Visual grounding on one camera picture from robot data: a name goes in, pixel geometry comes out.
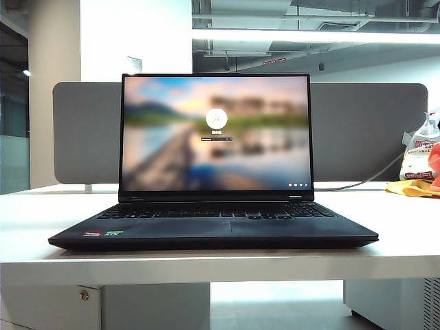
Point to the black laptop computer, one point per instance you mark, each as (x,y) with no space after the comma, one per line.
(220,227)

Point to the silver ventilation duct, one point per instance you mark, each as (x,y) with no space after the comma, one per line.
(302,45)

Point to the red ceiling sign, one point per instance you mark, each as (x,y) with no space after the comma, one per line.
(275,61)

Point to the ceiling air vent grille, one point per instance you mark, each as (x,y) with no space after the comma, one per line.
(338,27)

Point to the white printed plastic bag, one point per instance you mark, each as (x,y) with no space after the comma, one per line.
(417,161)

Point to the white divider bracket foot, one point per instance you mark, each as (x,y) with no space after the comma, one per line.
(88,188)

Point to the grey hanging ceiling tray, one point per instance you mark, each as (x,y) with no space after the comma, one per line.
(240,53)

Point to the dark ceiling security camera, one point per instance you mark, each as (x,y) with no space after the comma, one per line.
(321,66)

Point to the white drawer cabinet with lock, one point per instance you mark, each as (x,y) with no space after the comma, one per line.
(51,309)

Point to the long ceiling light strip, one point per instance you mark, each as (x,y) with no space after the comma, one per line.
(309,36)

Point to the small hanging ceiling sensor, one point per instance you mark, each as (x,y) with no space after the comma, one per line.
(227,67)

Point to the round ceiling spot lamp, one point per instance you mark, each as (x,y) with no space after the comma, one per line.
(26,73)

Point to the white cabinet with vent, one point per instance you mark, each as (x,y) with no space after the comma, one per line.
(385,299)

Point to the yellow cloth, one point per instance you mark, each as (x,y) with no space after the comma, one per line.
(409,189)

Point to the grey fabric desk divider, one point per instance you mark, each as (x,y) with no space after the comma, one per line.
(361,130)

